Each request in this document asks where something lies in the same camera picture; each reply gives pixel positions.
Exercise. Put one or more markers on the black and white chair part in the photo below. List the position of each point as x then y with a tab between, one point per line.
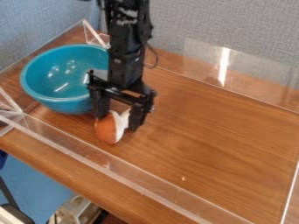
11	214

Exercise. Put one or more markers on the blue bowl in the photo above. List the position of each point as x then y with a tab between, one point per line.
55	77

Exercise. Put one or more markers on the clear acrylic barrier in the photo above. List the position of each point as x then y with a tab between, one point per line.
169	194
259	78

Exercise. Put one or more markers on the brown and white toy mushroom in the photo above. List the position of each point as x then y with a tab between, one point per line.
110	127

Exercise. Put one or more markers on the clear acrylic corner bracket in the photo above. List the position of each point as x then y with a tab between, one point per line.
95	38

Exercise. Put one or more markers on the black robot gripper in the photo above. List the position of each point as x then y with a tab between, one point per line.
121	83

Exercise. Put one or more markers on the clear acrylic barrier front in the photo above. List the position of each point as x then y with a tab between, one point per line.
169	194

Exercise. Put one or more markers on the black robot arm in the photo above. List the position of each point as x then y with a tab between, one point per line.
130	30

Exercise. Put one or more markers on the white device under table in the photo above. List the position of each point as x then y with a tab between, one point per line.
76	211

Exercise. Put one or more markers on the clear acrylic barrier back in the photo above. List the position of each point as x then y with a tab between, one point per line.
259	78

